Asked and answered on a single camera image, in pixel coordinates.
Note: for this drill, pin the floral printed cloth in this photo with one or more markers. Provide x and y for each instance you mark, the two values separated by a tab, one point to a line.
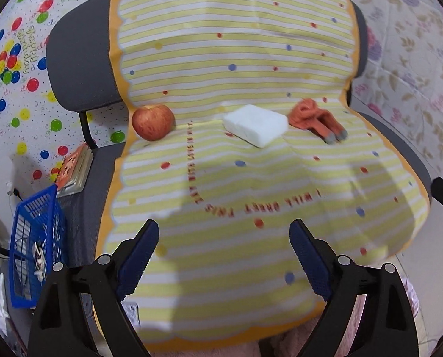
411	63

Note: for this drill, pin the blue plastic basket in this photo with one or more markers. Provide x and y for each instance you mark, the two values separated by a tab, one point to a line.
20	230

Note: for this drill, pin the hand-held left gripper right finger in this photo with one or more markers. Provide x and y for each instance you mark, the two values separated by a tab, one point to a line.
310	260

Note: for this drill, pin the red apple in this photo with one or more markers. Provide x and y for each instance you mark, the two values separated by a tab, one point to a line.
152	122

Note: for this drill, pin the white crumpled tissue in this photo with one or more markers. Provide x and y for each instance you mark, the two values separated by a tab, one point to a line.
2	293

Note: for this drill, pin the white printed card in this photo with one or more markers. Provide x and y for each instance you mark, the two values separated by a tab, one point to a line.
131	314

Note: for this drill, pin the balloon-print backdrop sheet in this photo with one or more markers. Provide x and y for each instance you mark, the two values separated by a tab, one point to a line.
5	93

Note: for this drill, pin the stack of thin books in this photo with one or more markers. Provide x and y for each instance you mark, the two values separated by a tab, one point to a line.
74	167

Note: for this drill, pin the grey office chair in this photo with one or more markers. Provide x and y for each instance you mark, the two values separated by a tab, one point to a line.
80	63

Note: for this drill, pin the yellow striped dotted cloth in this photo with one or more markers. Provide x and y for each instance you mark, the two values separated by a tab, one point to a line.
243	178

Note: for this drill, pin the white foam block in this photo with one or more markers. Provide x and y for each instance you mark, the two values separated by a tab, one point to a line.
255	124

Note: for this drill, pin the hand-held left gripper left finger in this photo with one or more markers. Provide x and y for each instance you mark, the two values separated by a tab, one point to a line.
139	260

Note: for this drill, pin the orange grey-toed sock pair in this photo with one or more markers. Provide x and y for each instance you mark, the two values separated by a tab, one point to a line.
307	115

